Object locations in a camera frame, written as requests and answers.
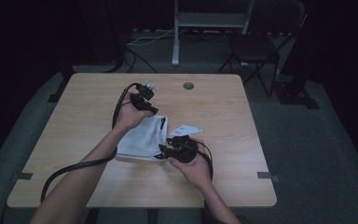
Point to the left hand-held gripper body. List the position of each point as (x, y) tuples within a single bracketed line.
[(141, 101)]

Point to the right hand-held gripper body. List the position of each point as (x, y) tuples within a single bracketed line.
[(183, 149)]

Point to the white printed tank top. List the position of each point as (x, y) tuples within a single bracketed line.
[(143, 140)]

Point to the person's left hand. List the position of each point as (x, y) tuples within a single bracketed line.
[(127, 116)]

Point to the person's right hand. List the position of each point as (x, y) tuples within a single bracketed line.
[(195, 171)]

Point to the grey table grommet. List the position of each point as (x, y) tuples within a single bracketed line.
[(188, 86)]

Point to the black table leg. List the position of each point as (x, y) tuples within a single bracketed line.
[(152, 216), (92, 216)]

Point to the black stand foot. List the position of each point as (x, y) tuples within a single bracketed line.
[(57, 95)]

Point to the grey metal stand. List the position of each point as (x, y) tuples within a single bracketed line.
[(209, 19)]

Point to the black folding chair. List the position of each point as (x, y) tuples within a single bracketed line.
[(254, 46)]

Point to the black stand with flat base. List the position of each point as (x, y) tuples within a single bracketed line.
[(296, 96)]

